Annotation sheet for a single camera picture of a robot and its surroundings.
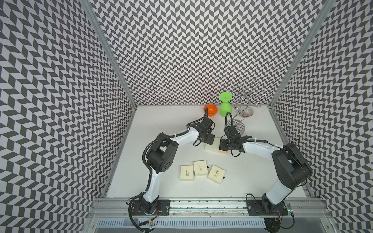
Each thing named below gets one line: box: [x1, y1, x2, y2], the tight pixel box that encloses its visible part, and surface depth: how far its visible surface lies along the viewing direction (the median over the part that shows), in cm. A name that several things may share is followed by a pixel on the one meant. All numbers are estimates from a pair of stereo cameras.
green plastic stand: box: [219, 91, 233, 117], surface depth 85 cm
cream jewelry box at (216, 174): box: [207, 164, 226, 185], surface depth 82 cm
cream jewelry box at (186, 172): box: [179, 164, 195, 181], surface depth 83 cm
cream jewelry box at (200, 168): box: [193, 159, 209, 177], surface depth 85 cm
